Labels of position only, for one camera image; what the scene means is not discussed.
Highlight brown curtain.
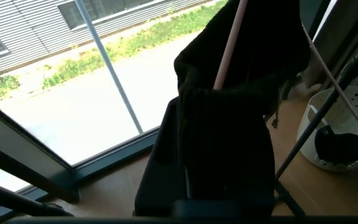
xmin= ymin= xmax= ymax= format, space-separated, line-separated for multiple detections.
xmin=303 ymin=0 xmax=358 ymax=93

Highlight black clothes rack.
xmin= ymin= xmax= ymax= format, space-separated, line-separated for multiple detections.
xmin=0 ymin=27 xmax=358 ymax=218

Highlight black garment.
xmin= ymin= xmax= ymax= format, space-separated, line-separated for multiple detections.
xmin=314 ymin=124 xmax=358 ymax=165

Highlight black shorts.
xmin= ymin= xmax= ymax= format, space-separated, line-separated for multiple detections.
xmin=134 ymin=0 xmax=312 ymax=218

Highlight white laundry basket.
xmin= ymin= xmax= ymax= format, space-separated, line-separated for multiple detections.
xmin=296 ymin=85 xmax=358 ymax=173

